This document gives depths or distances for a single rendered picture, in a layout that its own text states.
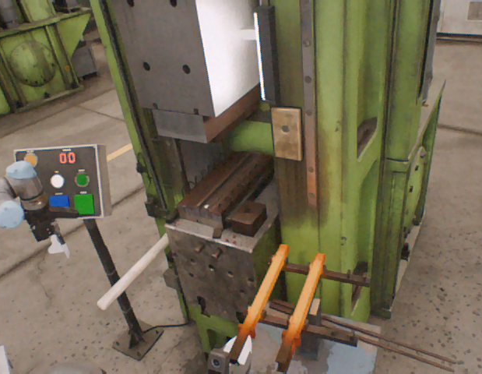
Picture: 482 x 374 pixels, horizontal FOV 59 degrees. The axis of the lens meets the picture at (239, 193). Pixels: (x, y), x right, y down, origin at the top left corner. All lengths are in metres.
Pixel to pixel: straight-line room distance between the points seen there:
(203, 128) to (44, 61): 4.95
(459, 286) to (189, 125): 1.84
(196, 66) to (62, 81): 5.15
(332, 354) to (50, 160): 1.23
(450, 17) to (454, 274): 4.39
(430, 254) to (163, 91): 1.98
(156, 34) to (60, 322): 1.93
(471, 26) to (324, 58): 5.34
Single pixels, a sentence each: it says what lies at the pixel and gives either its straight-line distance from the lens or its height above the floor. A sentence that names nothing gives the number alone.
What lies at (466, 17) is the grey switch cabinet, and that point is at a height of 0.31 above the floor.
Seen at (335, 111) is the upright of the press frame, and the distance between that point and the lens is 1.26.
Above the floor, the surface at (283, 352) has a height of 0.96.
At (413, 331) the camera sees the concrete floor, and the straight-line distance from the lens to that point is 2.41.
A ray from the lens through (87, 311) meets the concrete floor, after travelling 2.76.
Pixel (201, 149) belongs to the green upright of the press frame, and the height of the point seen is 1.05.
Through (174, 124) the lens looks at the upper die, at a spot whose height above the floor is 1.32.
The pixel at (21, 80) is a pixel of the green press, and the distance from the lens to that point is 6.14.
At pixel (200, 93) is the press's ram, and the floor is 1.44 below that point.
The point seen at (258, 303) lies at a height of 0.95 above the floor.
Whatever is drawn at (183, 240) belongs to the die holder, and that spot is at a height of 0.87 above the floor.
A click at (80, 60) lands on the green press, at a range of 6.74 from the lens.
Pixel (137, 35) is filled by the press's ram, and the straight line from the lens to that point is 1.34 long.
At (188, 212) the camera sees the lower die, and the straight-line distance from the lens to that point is 1.59.
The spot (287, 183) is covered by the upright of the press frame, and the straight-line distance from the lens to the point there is 1.45.
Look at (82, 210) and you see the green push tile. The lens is 1.72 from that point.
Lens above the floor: 1.88
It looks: 34 degrees down
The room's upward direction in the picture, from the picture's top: 9 degrees counter-clockwise
